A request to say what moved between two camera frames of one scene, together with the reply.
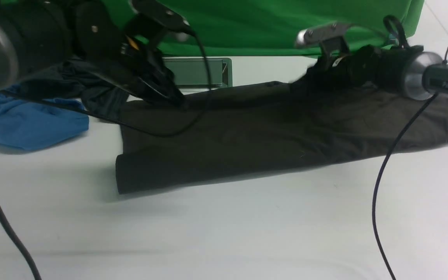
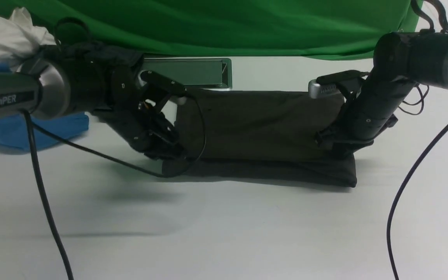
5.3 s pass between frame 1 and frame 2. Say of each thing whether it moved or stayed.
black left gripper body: moved
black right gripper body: moved
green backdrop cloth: stayed
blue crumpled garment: stayed
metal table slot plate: stayed
